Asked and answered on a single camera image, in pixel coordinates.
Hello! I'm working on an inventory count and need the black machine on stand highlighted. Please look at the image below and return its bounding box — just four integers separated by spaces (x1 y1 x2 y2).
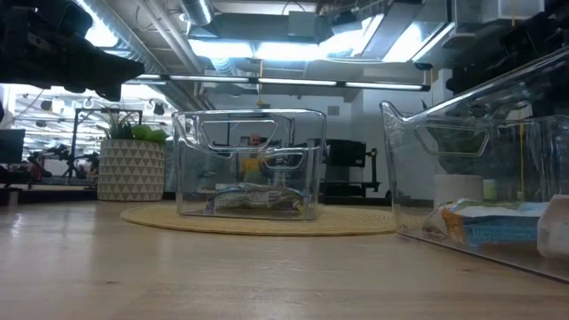
326 139 382 196

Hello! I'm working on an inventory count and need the blue orange granola bar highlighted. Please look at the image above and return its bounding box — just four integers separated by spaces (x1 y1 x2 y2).
437 198 548 249

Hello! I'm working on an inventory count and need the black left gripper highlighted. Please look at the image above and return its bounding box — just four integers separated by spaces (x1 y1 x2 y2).
44 0 147 102

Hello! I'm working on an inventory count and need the person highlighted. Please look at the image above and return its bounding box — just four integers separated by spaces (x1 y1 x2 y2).
239 132 273 186

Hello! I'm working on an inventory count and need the succulent in patterned pot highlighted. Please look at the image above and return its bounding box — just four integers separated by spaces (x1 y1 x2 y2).
95 108 169 203

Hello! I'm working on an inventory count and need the clear plastic bin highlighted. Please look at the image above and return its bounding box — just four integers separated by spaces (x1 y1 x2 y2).
171 108 329 222
380 46 569 284

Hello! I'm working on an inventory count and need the black monitor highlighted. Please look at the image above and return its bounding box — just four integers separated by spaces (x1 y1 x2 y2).
0 128 27 164

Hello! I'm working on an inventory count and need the LED light bar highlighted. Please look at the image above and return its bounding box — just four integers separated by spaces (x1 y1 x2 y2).
128 73 433 92

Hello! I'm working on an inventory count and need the pale green cup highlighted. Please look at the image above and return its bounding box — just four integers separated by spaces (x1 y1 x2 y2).
482 178 498 201

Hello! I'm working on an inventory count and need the snake plant in white pot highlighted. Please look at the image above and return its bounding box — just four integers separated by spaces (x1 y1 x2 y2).
420 100 490 208

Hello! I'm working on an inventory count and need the round woven yellow placemat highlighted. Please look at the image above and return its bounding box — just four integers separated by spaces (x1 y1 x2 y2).
119 202 399 236

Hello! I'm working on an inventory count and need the black metal frame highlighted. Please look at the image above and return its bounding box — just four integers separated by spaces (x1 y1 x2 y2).
70 108 144 179

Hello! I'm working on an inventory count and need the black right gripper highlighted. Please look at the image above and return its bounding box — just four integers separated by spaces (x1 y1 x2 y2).
445 12 569 97

